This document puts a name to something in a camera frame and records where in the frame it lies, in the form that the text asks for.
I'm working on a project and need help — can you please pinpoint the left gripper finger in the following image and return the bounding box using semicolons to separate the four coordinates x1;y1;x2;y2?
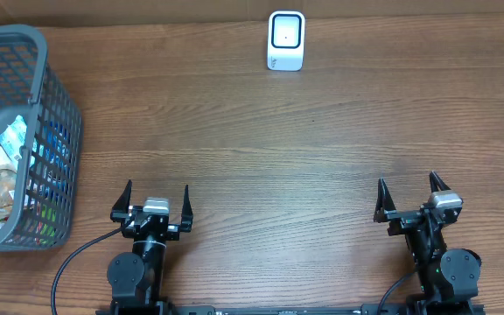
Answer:
178;185;193;232
110;180;132;221

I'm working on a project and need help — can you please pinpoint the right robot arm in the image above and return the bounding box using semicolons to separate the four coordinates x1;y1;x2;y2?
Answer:
374;171;485;314

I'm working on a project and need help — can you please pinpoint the blue Oreo cookie pack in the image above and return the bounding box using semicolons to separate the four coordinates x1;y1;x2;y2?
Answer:
34;121;72;203

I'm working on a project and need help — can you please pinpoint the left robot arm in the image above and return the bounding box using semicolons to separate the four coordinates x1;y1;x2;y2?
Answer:
105;182;193;315

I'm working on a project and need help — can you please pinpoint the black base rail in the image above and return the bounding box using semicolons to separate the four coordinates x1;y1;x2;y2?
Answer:
95;301;486;315

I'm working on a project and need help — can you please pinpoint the white barcode scanner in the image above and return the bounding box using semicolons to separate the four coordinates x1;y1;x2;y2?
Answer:
267;10;305;72

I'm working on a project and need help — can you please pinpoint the grey plastic shopping basket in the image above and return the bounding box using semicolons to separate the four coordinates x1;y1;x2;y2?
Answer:
0;24;83;252

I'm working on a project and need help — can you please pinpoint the light blue snack packet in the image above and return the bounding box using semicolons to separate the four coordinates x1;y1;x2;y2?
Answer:
0;115;27;170

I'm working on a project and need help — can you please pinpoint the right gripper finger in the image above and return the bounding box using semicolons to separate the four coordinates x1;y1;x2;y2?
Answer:
373;178;397;222
429;171;450;193

